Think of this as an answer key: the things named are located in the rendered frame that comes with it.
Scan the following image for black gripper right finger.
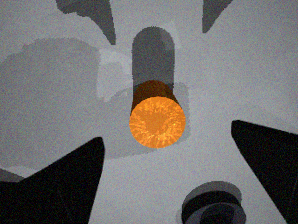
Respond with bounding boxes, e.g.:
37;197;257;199
231;120;298;224

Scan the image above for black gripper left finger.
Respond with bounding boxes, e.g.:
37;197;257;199
0;137;105;224

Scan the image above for orange knob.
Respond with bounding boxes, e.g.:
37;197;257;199
129;80;186;149

